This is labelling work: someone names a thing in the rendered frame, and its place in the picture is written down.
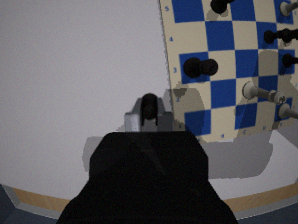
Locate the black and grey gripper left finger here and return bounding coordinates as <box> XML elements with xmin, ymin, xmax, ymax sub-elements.
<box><xmin>124</xmin><ymin>98</ymin><xmax>145</xmax><ymax>132</ymax></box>

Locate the blue and cream chessboard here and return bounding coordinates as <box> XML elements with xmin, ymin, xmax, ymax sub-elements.
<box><xmin>159</xmin><ymin>0</ymin><xmax>298</xmax><ymax>144</ymax></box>

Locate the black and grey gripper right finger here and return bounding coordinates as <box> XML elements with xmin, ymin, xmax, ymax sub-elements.
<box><xmin>155</xmin><ymin>97</ymin><xmax>173</xmax><ymax>132</ymax></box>

